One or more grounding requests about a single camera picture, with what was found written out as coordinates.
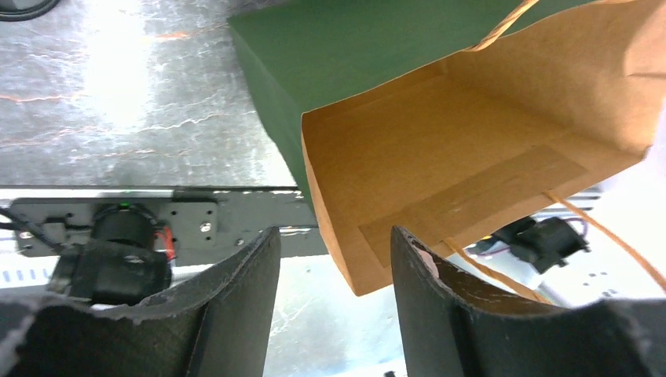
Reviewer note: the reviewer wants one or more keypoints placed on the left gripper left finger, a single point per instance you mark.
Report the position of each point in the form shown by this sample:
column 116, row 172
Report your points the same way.
column 216, row 323

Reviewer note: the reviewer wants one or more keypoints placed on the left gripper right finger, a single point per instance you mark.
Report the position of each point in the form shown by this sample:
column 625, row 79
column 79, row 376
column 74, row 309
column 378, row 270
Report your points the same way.
column 455, row 324

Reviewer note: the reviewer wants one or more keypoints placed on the green and brown paper bag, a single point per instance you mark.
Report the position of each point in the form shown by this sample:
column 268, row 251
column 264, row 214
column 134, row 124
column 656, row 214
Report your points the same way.
column 449, row 118

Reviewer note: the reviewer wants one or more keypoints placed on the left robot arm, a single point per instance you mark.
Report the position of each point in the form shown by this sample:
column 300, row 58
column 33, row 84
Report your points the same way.
column 105, row 273

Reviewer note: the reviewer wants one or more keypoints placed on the stack of black lids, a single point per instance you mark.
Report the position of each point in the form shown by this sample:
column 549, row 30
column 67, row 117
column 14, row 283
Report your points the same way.
column 21, row 10

